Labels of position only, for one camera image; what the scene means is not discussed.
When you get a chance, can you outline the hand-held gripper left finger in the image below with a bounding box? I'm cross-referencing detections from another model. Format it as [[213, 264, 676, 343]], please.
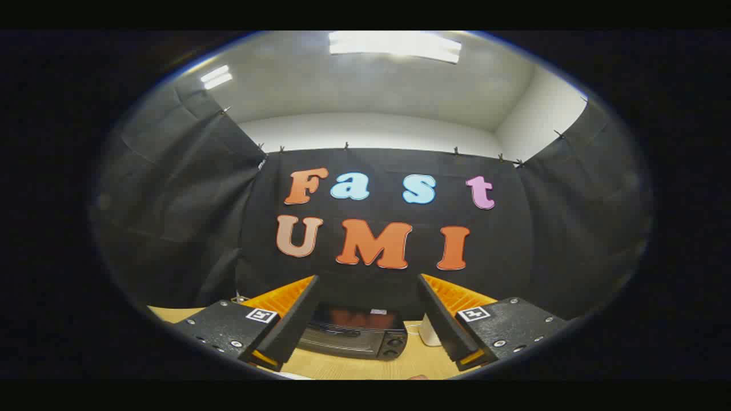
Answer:
[[168, 275, 319, 373]]

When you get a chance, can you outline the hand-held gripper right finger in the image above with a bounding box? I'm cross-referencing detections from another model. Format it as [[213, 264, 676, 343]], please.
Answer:
[[417, 274, 569, 372]]

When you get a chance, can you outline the black toaster oven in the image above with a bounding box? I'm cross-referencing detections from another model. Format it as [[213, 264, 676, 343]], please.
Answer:
[[297, 303, 409, 361]]

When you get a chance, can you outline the white pop-up toaster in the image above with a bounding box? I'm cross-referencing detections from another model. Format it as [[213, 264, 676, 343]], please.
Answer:
[[419, 314, 443, 347]]

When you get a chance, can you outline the small ceiling light panel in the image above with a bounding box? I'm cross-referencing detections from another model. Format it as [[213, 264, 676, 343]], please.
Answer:
[[200, 65, 234, 91]]

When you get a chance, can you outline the large ceiling light panel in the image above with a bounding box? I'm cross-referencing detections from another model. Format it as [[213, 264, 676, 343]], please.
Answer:
[[328, 31, 462, 65]]

